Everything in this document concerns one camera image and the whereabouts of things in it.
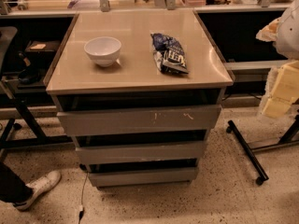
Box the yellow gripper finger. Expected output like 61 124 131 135
262 61 299 119

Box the grey drawer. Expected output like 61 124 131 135
89 167 199 187
57 105 221 136
76 141 206 164

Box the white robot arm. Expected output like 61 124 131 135
256 0 299 119

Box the grey top drawer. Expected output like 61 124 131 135
57 105 221 136

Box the grey bottom drawer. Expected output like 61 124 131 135
89 167 199 187

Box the grey drawer cabinet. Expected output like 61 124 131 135
47 9 233 174

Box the black wheeled stand base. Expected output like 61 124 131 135
226 114 299 186

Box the blue chip bag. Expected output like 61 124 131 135
150 33 189 74

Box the white bowl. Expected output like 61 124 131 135
84 36 121 67

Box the dark shelf box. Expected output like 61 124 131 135
25 40 60 58

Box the white sneaker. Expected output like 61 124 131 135
13 171 61 211

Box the black trouser leg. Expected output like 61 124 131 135
0 162 33 203

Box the floor cable with plug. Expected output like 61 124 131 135
77 171 90 224

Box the black desk frame left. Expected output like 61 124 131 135
0 25 75 151

